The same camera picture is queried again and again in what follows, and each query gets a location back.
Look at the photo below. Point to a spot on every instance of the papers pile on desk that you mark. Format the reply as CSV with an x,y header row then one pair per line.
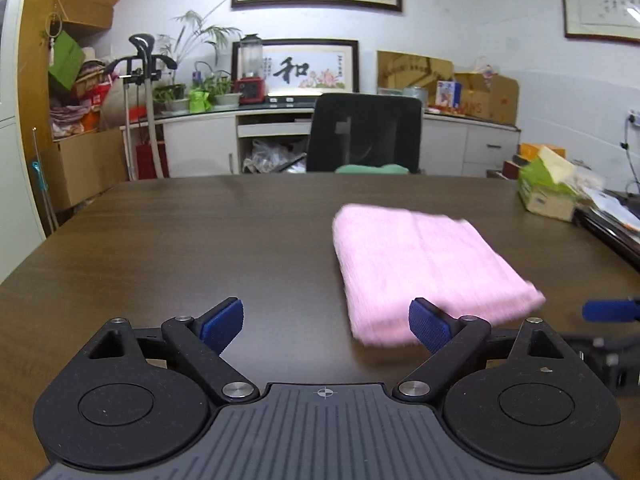
x,y
621,211

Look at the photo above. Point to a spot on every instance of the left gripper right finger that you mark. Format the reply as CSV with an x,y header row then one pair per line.
x,y
455,345

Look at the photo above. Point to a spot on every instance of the green potted plants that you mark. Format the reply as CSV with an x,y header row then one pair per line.
x,y
197,39

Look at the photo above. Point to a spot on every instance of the pile of clothes and bags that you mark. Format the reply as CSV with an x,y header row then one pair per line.
x,y
78,87

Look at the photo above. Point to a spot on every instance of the pink towel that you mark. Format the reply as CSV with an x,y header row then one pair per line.
x,y
389,257

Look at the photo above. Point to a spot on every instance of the framed calligraphy picture with flowers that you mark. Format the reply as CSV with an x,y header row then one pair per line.
x,y
309,67

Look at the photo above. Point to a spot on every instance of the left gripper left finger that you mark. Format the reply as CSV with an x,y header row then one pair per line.
x,y
196,345

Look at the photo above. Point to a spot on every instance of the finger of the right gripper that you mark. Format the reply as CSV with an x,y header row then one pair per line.
x,y
612,311

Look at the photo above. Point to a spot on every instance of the white sideboard cabinet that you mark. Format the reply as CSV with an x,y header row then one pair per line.
x,y
217,144

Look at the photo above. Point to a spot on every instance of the cardboard box on floor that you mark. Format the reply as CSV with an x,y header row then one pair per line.
x,y
80,167

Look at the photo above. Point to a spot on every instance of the grey metal cabinet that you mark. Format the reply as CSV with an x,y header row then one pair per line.
x,y
20,227

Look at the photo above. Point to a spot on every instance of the black office chair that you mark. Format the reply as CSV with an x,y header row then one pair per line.
x,y
364,129

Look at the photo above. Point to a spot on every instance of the tissue box with green cover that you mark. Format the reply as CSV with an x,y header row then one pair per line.
x,y
546,186

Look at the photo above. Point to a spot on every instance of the green seat cushion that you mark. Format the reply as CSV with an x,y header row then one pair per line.
x,y
361,169

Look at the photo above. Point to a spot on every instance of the red blender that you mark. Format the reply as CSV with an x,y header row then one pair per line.
x,y
249,70

